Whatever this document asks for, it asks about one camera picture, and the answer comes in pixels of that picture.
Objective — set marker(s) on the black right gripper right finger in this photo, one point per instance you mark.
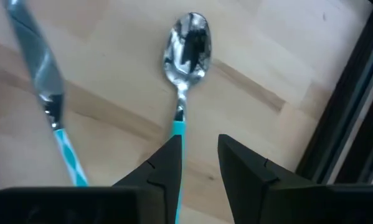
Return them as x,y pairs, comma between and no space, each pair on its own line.
248,177

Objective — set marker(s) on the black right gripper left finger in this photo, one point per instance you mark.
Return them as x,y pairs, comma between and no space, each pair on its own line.
164,174

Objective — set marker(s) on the black aluminium rig frame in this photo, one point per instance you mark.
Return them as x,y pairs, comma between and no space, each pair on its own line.
345,109

